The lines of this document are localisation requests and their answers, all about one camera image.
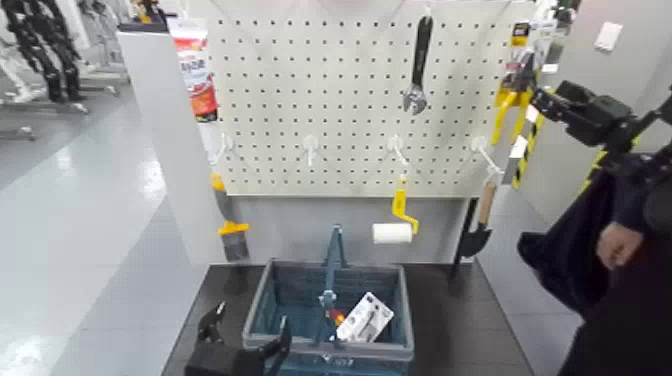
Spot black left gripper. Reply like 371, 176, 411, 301
183, 301, 293, 376

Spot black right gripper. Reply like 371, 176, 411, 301
530, 80, 638, 149

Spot yellow pliers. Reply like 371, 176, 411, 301
490, 19, 558, 147

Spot blue plastic crate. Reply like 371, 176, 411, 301
242, 224, 416, 376

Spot bare person hand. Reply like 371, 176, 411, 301
596, 221, 645, 271

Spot long yellow black hazard strip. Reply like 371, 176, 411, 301
511, 88, 556, 190

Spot white pegboard hook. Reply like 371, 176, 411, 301
470, 136, 504, 177
387, 134, 410, 168
214, 133, 235, 167
302, 134, 320, 168

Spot yellow grey paint brush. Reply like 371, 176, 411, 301
210, 173, 252, 263

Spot white carded tool pack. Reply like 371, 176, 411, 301
335, 291, 395, 344

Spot black adjustable wrench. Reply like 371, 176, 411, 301
402, 15, 435, 117

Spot person in dark clothes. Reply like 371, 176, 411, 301
516, 152, 672, 376

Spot white partition panel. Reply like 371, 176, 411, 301
117, 30, 228, 267

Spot white pegboard panel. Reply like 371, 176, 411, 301
201, 0, 537, 200

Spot red white sealant tube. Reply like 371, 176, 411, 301
167, 18, 221, 125

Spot yellow black background machine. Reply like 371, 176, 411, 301
129, 0, 170, 25

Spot black background robot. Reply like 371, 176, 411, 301
0, 0, 89, 104

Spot white wall switch plate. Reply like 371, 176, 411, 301
594, 21, 624, 53

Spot wooden handled dark trowel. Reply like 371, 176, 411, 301
452, 175, 500, 277

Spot yellow handled paint roller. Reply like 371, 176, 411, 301
372, 175, 421, 245

